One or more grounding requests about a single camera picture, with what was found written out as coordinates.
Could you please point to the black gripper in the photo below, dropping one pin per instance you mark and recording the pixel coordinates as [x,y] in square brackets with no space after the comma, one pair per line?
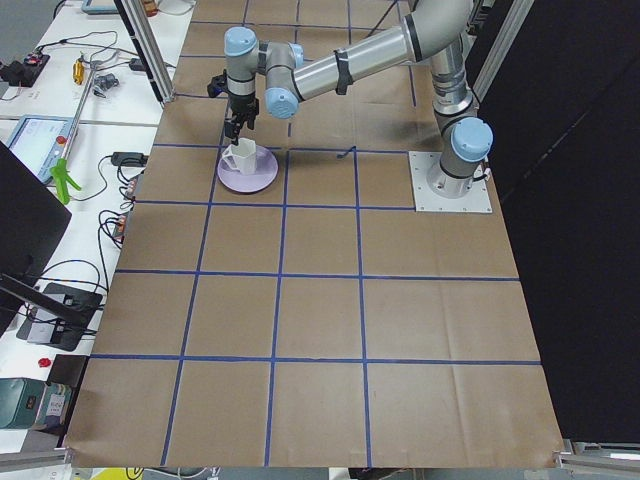
[243,104]

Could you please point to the white faceted mug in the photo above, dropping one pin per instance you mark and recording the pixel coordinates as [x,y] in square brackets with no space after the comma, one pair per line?
[241,157]

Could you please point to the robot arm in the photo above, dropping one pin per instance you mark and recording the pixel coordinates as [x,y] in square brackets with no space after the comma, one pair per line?
[432,32]

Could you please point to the lilac plate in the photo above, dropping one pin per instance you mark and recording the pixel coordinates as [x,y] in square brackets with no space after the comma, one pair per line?
[266,171]

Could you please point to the yellow tool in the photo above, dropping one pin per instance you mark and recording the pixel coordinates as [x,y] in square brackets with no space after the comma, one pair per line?
[78,71]

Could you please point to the teach pendant tablet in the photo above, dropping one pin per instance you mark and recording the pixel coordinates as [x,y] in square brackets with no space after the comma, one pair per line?
[38,141]

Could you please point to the black monitor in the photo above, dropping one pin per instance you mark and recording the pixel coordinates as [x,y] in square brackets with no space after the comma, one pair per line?
[33,221]

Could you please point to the aluminium frame post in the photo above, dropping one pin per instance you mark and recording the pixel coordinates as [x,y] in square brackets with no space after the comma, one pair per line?
[133,15]

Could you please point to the green handled tool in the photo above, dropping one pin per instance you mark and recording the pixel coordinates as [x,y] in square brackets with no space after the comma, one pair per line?
[63,181]

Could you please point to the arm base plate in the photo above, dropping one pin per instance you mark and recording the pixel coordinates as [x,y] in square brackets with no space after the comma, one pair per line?
[436,192]

